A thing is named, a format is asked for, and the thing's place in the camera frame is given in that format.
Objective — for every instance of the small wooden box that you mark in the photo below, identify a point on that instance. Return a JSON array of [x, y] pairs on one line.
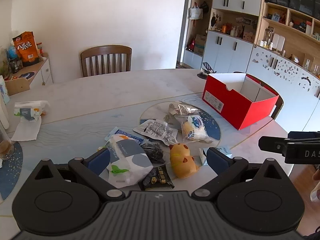
[[17, 85]]

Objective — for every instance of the white tote bag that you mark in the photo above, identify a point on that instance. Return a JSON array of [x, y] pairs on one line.
[[195, 12]]

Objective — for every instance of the opened white tissue pack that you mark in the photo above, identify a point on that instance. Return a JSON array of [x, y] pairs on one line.
[[30, 110]]

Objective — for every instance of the printed cardboard box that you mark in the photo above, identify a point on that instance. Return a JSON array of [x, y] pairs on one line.
[[200, 43]]

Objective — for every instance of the black snack packet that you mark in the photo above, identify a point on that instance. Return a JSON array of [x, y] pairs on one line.
[[156, 178]]

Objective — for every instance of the white marble desktop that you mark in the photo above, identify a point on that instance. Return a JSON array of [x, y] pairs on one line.
[[100, 97]]

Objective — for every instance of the yellow plush toy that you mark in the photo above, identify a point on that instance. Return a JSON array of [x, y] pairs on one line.
[[181, 162]]

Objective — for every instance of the clear packet of black bits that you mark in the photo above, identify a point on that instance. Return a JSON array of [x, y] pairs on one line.
[[153, 152]]

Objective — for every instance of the white paper napkin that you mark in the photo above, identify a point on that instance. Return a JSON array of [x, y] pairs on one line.
[[26, 130]]

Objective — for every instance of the small round blue mat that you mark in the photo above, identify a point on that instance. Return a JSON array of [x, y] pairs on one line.
[[26, 75]]

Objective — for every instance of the blue white packet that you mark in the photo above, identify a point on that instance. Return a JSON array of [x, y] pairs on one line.
[[125, 133]]

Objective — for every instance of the orange snack bag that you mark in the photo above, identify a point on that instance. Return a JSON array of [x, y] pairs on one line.
[[26, 47]]

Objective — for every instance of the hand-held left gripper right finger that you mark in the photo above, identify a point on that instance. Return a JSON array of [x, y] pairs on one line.
[[217, 160]]

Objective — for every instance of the cream white appliance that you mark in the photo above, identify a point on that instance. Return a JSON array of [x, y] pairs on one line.
[[3, 117]]

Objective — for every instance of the red cardboard box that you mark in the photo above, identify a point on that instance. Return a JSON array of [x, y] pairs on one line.
[[232, 110]]

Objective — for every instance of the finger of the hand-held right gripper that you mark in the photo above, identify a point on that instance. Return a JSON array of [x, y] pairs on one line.
[[305, 135], [271, 144]]

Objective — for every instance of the black phone stand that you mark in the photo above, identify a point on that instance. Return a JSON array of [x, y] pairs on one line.
[[208, 66]]

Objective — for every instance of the white printed sachet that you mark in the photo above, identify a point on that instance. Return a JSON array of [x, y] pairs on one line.
[[155, 130]]

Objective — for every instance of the bread packet with blue print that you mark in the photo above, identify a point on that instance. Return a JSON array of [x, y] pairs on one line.
[[193, 127]]

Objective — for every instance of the white wood cabinet wall unit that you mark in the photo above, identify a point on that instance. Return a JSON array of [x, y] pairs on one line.
[[232, 47]]

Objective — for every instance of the orange bottle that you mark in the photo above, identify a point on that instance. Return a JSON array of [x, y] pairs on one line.
[[225, 28]]

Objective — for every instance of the white cartoon print container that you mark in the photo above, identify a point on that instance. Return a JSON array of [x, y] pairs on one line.
[[3, 90]]

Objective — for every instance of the round blue speckled placemat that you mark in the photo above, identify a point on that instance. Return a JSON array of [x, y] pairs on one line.
[[12, 175]]

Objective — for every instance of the white wooden sideboard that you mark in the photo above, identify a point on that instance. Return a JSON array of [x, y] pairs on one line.
[[42, 72]]

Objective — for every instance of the glass cup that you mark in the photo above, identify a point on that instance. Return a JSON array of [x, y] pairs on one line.
[[5, 147]]

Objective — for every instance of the light blue cartoon packet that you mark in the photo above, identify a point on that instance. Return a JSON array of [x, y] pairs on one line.
[[202, 157]]

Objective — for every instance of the silver foil snack bag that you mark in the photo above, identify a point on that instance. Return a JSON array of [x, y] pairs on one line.
[[180, 108]]

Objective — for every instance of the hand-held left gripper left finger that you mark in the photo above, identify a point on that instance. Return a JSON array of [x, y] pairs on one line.
[[98, 160]]

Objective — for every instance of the red bag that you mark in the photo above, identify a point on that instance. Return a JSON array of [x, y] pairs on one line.
[[191, 45]]

